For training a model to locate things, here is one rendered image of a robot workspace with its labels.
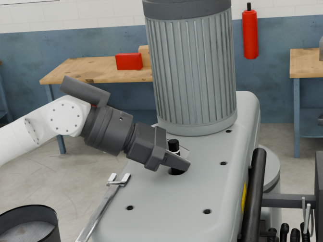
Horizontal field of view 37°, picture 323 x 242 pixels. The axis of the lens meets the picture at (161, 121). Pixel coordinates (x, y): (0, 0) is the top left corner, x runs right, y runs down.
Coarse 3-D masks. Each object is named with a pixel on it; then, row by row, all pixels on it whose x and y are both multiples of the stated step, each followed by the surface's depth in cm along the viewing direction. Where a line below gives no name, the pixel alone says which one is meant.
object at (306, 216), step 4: (304, 200) 125; (304, 204) 126; (308, 204) 123; (304, 208) 127; (308, 208) 123; (304, 212) 128; (308, 212) 123; (312, 212) 135; (304, 216) 128; (308, 216) 124; (312, 216) 135; (304, 220) 129; (308, 220) 125; (312, 220) 135; (304, 224) 131; (308, 224) 136; (312, 224) 135; (304, 228) 127; (312, 228) 135; (304, 232) 128; (312, 232) 135
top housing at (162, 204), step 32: (128, 160) 106; (192, 160) 102; (224, 160) 101; (128, 192) 94; (160, 192) 92; (192, 192) 91; (224, 192) 90; (128, 224) 84; (160, 224) 83; (192, 224) 82; (224, 224) 82
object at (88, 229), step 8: (112, 176) 99; (128, 176) 98; (112, 184) 96; (120, 184) 96; (112, 192) 93; (104, 200) 91; (96, 208) 89; (104, 208) 88; (96, 216) 86; (88, 224) 84; (96, 224) 85; (80, 232) 83; (88, 232) 82; (80, 240) 81
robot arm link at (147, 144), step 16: (112, 128) 91; (128, 128) 92; (144, 128) 97; (160, 128) 100; (112, 144) 92; (128, 144) 94; (144, 144) 92; (160, 144) 93; (144, 160) 94; (160, 160) 92
